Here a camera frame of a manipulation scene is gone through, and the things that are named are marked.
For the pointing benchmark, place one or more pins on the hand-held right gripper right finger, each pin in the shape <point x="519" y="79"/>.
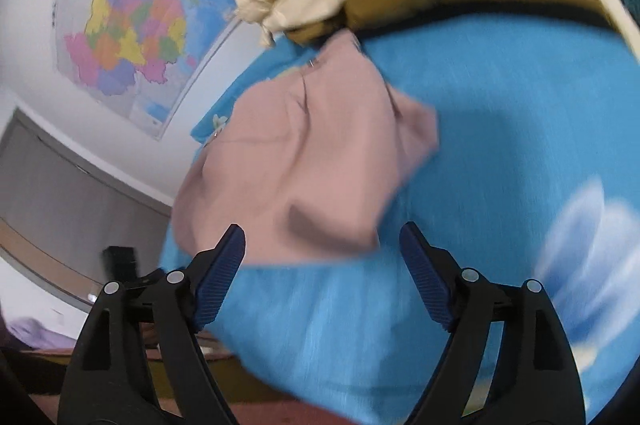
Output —
<point x="425" y="275"/>

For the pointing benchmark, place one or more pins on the blue printed blanket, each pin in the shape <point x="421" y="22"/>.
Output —
<point x="475" y="130"/>

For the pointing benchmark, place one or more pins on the purple cloth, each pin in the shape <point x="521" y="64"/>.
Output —
<point x="30" y="330"/>

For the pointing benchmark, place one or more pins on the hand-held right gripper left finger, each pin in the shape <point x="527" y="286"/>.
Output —
<point x="220" y="285"/>

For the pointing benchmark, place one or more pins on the grey door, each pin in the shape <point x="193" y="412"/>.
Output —
<point x="75" y="195"/>

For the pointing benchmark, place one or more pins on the colourful wall map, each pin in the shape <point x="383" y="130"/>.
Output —
<point x="125" y="30"/>

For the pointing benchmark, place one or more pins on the pink garment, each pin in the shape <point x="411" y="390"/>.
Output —
<point x="300" y="155"/>

